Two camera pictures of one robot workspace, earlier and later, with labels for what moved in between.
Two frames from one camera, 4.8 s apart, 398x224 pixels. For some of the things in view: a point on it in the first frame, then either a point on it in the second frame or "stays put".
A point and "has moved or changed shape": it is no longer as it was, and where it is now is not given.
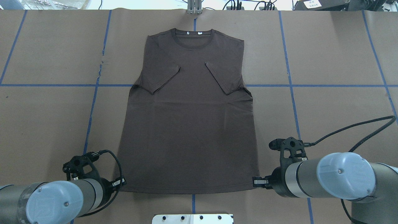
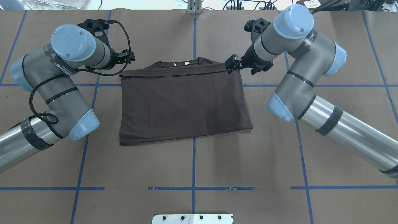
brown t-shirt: [190, 127] has moved or changed shape
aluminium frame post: [194, 7] stays put
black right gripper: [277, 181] to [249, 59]
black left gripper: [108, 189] to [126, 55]
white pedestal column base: [192, 219] stays put
